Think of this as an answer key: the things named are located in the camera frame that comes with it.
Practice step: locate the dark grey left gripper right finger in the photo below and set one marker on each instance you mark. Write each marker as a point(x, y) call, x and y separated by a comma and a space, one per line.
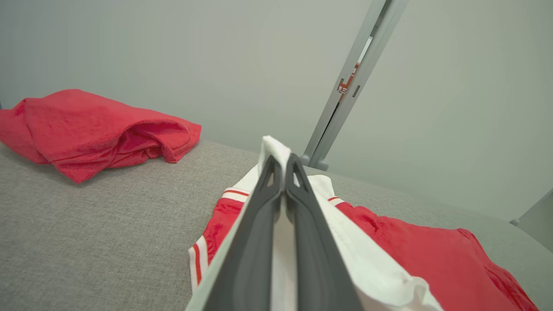
point(315, 268)

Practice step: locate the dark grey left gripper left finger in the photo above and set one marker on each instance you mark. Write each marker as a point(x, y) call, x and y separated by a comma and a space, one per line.
point(250, 259)

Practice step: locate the red jersey with striped trim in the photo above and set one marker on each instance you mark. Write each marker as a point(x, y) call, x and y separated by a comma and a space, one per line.
point(432, 259)

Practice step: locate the red shorts with white band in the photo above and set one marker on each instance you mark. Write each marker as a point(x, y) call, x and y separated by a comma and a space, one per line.
point(77, 125)

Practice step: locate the orange sticker on post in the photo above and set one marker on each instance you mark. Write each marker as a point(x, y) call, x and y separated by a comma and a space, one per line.
point(343, 88)

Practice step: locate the grey metal double post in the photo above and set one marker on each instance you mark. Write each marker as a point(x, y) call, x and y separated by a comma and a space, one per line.
point(367, 56)

